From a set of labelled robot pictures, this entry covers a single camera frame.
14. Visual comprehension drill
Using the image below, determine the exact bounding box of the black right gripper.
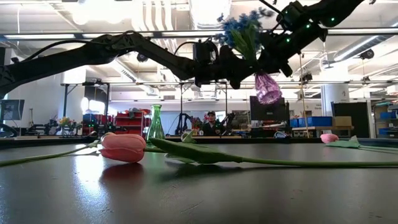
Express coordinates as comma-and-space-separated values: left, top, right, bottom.
257, 30, 299, 78

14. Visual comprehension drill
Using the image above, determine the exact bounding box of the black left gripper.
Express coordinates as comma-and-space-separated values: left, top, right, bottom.
214, 45, 258, 90

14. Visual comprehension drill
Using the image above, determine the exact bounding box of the purple glass vase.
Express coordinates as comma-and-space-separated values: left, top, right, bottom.
254, 70, 283, 106

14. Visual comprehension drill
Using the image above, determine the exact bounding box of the pink artificial tulip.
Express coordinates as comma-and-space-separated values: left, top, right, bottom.
98, 132, 398, 169
320, 133, 398, 154

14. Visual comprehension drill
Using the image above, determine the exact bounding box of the green glass vase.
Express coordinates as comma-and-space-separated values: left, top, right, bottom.
146, 104, 167, 144

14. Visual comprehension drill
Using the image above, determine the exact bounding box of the person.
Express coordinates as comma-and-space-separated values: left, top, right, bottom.
201, 110, 227, 137

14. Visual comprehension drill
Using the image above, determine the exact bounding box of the white round column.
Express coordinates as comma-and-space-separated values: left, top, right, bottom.
320, 83, 350, 118

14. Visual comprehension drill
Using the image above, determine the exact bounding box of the large blue plastic bin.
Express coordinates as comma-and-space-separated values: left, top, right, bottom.
306, 116, 333, 128

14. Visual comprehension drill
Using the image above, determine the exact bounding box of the wooden workbench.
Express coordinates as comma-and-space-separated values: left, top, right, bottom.
290, 125, 355, 138

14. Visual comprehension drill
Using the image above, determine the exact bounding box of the brown cardboard box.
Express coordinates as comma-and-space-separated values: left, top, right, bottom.
332, 116, 353, 127

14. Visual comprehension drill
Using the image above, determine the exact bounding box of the black cabinet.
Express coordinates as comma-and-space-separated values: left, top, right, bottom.
331, 101, 373, 139

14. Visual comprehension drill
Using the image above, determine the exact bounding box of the metal shelving unit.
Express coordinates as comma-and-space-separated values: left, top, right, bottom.
373, 101, 398, 139

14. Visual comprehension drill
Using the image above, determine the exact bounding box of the black table mat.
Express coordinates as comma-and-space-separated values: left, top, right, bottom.
0, 136, 398, 224

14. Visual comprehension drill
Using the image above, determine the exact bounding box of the red tool cabinet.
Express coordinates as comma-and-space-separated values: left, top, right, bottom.
114, 108, 152, 137

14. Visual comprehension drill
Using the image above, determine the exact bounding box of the colourful background flower bouquet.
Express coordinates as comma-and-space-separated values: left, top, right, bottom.
58, 116, 83, 136

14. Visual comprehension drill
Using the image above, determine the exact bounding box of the grey computer monitor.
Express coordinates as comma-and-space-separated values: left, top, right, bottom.
0, 99, 25, 121

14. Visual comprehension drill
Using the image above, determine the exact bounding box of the hanging tan cord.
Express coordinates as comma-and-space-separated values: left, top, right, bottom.
295, 51, 311, 138

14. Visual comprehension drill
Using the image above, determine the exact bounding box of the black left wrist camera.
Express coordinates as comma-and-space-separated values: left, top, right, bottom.
192, 39, 219, 65

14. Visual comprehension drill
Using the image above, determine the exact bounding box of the silver round ventilation duct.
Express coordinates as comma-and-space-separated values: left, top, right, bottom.
189, 0, 233, 30

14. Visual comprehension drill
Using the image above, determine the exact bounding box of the slanted silver ventilation duct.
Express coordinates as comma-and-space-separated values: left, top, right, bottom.
333, 34, 392, 62

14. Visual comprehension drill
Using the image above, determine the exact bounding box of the black frame stand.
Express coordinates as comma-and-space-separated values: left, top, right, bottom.
62, 81, 110, 125

